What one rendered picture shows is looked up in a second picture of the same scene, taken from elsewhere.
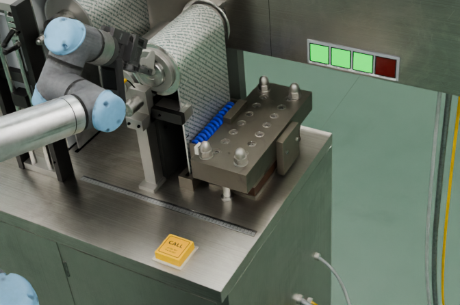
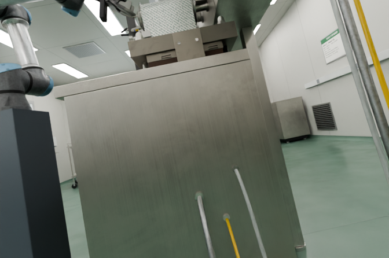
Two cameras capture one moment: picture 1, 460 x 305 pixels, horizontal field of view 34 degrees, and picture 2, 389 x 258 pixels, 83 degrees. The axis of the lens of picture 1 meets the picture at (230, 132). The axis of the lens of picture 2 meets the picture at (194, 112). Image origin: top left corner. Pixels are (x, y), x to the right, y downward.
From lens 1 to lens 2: 2.07 m
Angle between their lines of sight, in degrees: 67
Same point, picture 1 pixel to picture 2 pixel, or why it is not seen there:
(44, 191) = not seen: hidden behind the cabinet
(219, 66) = (186, 22)
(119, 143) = not seen: hidden behind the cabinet
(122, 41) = not seen: outside the picture
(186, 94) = (150, 26)
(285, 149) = (176, 40)
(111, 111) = not seen: outside the picture
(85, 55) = not seen: outside the picture
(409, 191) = not seen: outside the picture
